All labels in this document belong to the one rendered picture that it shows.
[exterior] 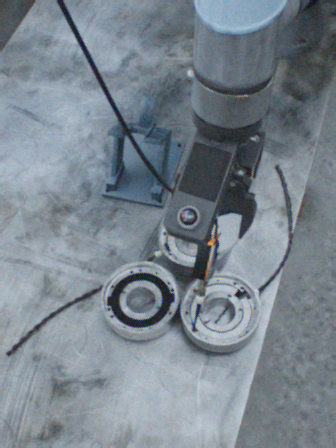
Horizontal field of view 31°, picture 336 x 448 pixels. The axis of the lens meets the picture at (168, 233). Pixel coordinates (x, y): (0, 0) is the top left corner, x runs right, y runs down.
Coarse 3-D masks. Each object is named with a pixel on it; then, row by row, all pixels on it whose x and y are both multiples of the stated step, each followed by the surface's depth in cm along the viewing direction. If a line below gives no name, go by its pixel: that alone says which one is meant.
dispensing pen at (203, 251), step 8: (216, 224) 73; (216, 232) 74; (208, 240) 74; (200, 248) 73; (208, 248) 73; (200, 256) 73; (208, 256) 73; (200, 264) 74; (192, 272) 74; (200, 272) 74; (200, 280) 76; (200, 288) 76; (200, 296) 77; (200, 304) 77
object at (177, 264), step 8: (160, 224) 87; (160, 232) 86; (160, 240) 86; (176, 240) 87; (184, 240) 90; (160, 248) 86; (184, 248) 86; (168, 256) 84; (192, 256) 86; (224, 256) 84; (168, 264) 86; (176, 264) 84; (184, 264) 83; (192, 264) 83; (184, 272) 85
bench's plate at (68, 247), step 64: (64, 0) 121; (128, 0) 120; (192, 0) 119; (320, 0) 117; (0, 64) 112; (64, 64) 111; (128, 64) 110; (192, 64) 109; (320, 64) 108; (0, 128) 104; (64, 128) 103; (192, 128) 101; (320, 128) 100; (0, 192) 96; (64, 192) 96; (256, 192) 94; (0, 256) 90; (64, 256) 90; (128, 256) 89; (256, 256) 88; (0, 320) 85; (64, 320) 84; (0, 384) 80; (64, 384) 80; (128, 384) 79; (192, 384) 79
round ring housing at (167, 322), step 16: (128, 272) 85; (144, 272) 84; (160, 272) 84; (112, 288) 83; (128, 288) 83; (144, 288) 84; (176, 288) 82; (128, 304) 85; (160, 304) 82; (176, 304) 80; (112, 320) 80; (128, 336) 80; (144, 336) 80
